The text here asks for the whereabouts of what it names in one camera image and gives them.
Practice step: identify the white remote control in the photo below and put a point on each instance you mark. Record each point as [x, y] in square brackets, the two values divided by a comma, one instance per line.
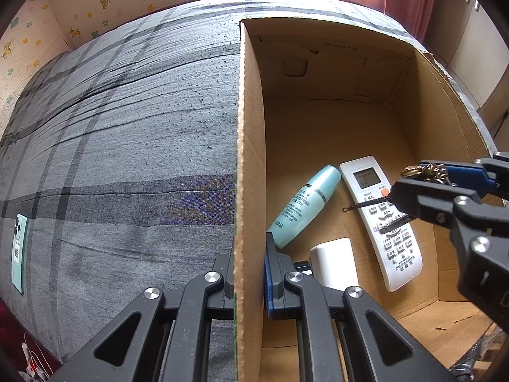
[366, 175]

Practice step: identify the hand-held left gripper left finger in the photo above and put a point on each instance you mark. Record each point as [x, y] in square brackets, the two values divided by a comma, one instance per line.
[222, 282]

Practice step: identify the green smartphone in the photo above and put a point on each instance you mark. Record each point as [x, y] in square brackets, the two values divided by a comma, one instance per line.
[20, 254]

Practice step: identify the white power strip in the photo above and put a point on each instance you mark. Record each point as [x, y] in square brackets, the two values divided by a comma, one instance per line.
[27, 356]

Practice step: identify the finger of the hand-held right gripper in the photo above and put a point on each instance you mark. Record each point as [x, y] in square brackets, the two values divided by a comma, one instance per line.
[421, 199]
[469, 175]

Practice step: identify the grey plaid bedsheet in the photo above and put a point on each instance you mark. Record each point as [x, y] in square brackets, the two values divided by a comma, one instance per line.
[119, 127]

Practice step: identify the white power bank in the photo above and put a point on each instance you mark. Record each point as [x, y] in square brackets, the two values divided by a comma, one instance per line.
[334, 258]

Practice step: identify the brown cardboard box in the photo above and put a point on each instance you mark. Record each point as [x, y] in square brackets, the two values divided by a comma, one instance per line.
[330, 127]

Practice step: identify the teal cosmetic bottle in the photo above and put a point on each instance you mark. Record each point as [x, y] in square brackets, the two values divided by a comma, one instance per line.
[306, 207]

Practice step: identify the beige wardrobe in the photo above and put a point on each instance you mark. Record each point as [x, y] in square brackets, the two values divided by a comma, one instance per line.
[477, 47]

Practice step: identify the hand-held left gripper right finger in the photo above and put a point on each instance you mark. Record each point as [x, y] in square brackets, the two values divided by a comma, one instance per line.
[274, 282]

